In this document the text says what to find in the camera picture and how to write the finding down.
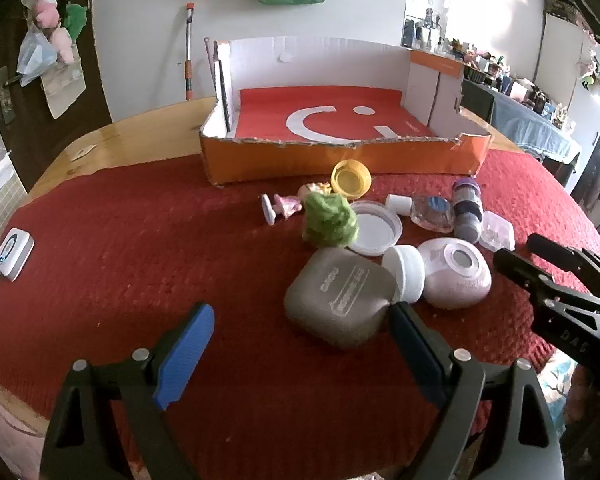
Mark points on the orange and white cardboard box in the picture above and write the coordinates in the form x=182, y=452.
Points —
x=260, y=165

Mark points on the white cabinet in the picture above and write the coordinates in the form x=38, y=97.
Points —
x=560, y=60

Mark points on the black chair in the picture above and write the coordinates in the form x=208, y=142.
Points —
x=477, y=102

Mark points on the dark purple bottle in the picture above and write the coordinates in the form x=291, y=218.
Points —
x=467, y=220

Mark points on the small white sticker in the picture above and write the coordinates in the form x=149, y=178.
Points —
x=82, y=152

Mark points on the grey rounded case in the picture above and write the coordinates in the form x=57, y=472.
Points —
x=335, y=300

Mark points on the blue covered table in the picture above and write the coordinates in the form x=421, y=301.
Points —
x=530, y=125

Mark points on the green plush toy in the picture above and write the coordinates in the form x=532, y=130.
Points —
x=75, y=20

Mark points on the wooden table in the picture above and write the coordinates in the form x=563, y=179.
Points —
x=145, y=135

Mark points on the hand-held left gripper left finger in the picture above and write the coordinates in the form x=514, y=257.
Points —
x=185, y=355

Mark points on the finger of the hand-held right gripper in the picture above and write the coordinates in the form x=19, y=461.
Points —
x=522, y=270
x=570, y=257

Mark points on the wide white lid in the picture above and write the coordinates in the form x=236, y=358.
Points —
x=375, y=232

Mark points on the pink plush toy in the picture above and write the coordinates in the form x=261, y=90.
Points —
x=50, y=15

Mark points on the yellow bottle cap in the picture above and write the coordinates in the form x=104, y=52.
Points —
x=350, y=180

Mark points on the white pole with orange grips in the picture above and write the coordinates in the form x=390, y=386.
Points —
x=189, y=50

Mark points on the green knitted scrunchie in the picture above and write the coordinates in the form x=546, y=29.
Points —
x=327, y=220

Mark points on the clear bottle with white cap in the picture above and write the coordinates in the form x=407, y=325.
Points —
x=432, y=212

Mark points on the white square charger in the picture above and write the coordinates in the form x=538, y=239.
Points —
x=14, y=255

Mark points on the small clear plastic container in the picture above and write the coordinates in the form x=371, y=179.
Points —
x=495, y=232

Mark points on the translucent plastic bag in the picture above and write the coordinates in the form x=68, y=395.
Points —
x=32, y=57

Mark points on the blond doll figurine pink dress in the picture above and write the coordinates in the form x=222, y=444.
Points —
x=287, y=204

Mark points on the dark brown door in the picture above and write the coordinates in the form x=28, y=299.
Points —
x=100, y=75

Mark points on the thin pink stick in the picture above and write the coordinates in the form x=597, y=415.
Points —
x=209, y=60

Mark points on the pale pink round compact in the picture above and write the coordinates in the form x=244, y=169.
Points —
x=455, y=285

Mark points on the red woven table mat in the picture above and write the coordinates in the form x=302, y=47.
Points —
x=130, y=270

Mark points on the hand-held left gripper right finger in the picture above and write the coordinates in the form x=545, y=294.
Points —
x=420, y=355

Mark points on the clutter of bottles and boxes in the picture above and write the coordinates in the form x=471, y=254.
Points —
x=480, y=60

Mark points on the pale paper bag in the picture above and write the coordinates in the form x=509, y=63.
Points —
x=62, y=90

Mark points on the white screw cap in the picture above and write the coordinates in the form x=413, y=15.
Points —
x=407, y=270

